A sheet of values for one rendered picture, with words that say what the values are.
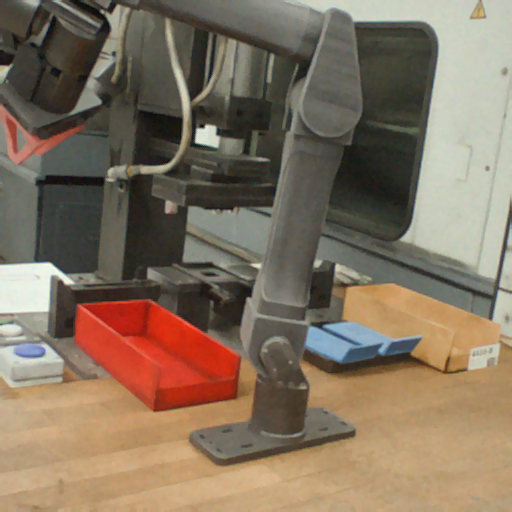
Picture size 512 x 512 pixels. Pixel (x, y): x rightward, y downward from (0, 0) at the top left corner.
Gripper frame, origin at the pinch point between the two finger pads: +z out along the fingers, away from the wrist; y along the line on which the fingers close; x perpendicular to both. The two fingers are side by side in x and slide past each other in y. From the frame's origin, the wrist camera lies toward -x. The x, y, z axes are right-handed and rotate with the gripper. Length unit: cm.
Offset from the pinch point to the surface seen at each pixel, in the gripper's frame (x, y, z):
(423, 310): 49, -57, 17
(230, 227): -3, -123, 93
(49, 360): 17.2, 3.8, 19.5
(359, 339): 43, -38, 16
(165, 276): 15.2, -25.5, 25.1
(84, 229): -92, -219, 257
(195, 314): 22.7, -25.5, 26.1
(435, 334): 51, -42, 8
